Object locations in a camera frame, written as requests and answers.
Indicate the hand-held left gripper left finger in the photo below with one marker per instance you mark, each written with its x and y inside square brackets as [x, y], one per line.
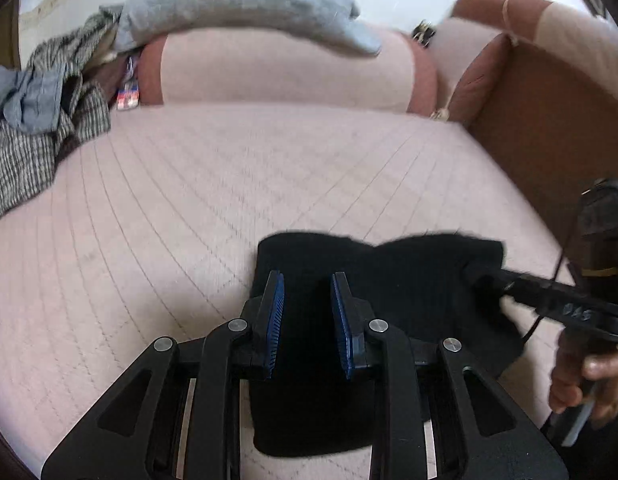
[274, 320]

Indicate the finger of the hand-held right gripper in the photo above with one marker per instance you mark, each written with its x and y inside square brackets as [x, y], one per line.
[539, 295]

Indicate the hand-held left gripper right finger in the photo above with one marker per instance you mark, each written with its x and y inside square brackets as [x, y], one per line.
[341, 325]

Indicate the black pants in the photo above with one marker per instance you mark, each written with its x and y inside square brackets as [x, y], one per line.
[414, 285]

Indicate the person's right hand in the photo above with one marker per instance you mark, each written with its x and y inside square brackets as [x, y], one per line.
[569, 375]

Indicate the pink quilted sofa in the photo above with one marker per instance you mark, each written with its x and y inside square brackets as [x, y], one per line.
[189, 200]

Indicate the beige tassel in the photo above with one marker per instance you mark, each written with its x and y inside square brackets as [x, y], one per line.
[439, 114]

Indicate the pink and brown cushion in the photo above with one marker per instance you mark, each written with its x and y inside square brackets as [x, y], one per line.
[459, 55]

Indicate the pink bolster cushion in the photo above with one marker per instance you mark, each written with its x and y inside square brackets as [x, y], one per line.
[289, 75]

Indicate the colourful packet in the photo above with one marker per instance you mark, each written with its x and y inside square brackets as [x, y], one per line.
[128, 95]

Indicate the checked cloth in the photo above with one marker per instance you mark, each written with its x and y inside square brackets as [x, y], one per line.
[19, 160]

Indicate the grey quilted blanket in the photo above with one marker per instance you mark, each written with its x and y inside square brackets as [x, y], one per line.
[239, 0]

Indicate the blue-grey cloth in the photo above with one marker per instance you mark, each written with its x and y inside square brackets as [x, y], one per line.
[29, 97]

